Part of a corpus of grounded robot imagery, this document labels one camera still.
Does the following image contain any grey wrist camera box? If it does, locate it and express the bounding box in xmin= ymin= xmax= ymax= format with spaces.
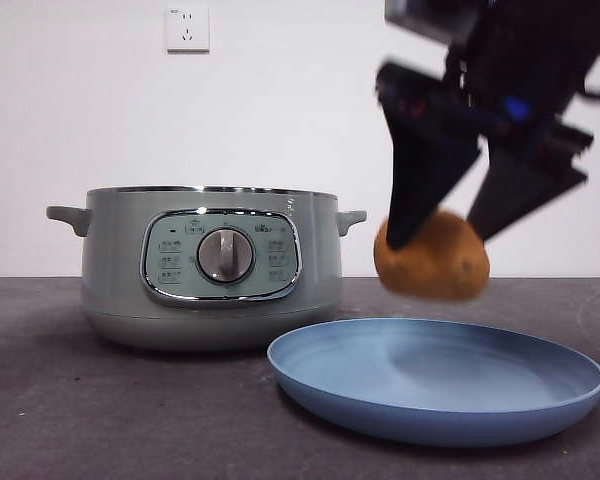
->
xmin=383 ymin=0 xmax=477 ymax=45

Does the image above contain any brown potato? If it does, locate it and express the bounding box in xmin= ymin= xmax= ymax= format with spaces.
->
xmin=373 ymin=209 xmax=491 ymax=302

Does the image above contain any blue round plate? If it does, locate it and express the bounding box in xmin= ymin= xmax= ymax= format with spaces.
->
xmin=266 ymin=318 xmax=600 ymax=449

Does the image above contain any pale green electric steamer pot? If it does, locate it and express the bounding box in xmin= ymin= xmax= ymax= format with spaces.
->
xmin=45 ymin=184 xmax=369 ymax=354

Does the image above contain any white wall socket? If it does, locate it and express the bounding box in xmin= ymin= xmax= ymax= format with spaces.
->
xmin=165 ymin=5 xmax=212 ymax=55

